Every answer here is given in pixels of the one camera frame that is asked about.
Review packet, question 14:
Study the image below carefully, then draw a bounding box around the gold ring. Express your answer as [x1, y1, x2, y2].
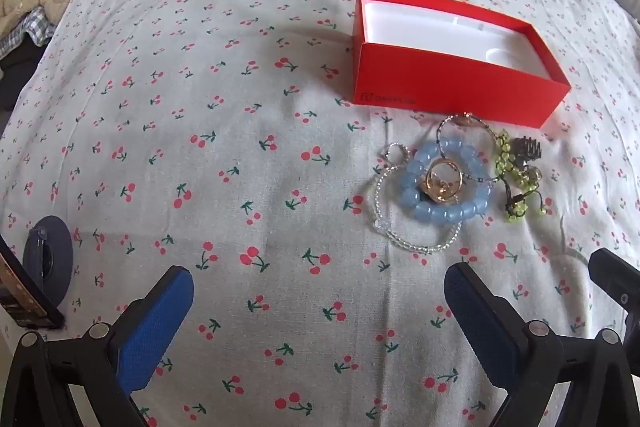
[424, 158, 463, 202]

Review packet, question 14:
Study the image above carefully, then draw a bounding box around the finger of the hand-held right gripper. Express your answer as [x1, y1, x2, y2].
[588, 248, 640, 310]

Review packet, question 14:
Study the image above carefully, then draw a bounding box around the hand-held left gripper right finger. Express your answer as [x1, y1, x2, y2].
[444, 261, 640, 427]

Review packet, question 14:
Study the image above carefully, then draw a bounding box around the black smartphone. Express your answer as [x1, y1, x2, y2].
[0, 234, 66, 330]

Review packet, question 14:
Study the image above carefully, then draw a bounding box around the cherry print bed sheet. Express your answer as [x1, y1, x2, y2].
[0, 0, 640, 427]

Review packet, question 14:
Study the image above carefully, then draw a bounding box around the clear bead bracelet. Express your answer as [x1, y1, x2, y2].
[372, 157, 463, 254]

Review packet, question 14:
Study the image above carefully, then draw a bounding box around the green bead bracelet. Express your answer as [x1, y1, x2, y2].
[494, 131, 551, 224]

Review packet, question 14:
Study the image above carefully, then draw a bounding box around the dark round phone holder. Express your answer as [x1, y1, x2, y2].
[22, 216, 75, 308]

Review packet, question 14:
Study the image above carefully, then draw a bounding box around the blue bead bracelet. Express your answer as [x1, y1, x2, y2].
[398, 137, 493, 224]

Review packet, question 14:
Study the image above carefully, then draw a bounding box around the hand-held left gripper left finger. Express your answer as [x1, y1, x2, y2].
[0, 264, 196, 427]

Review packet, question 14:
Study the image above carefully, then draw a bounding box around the small metal ring with chain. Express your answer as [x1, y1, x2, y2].
[384, 143, 412, 164]

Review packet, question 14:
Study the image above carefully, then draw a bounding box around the black hair claw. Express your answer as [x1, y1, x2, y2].
[515, 136, 543, 168]

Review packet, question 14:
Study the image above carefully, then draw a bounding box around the checked cloth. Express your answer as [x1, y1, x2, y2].
[0, 4, 56, 58]

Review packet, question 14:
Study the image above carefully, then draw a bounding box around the thin seed bead bracelet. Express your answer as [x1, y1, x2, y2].
[436, 112, 503, 184]

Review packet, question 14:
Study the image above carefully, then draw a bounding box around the red cardboard box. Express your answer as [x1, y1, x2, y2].
[351, 0, 572, 128]

